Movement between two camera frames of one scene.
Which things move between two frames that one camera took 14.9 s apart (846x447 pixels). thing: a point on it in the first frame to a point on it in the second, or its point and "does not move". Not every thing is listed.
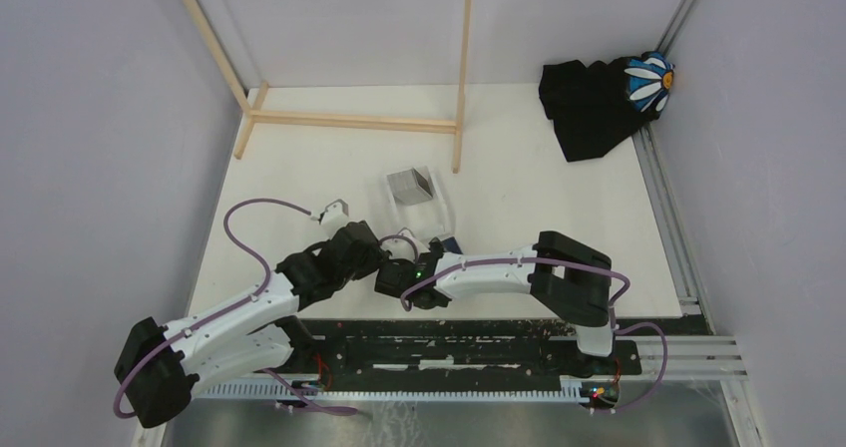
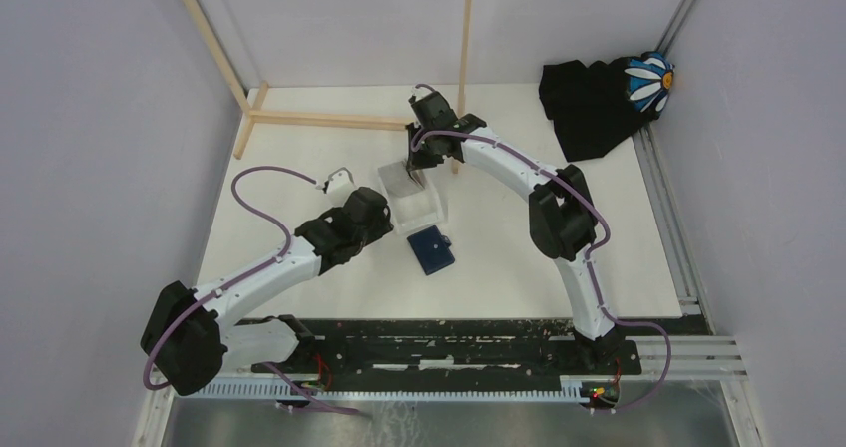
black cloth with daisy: (597, 108) does not move
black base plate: (458, 351) does not move
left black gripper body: (368, 266) to (382, 227)
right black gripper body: (437, 244) to (425, 154)
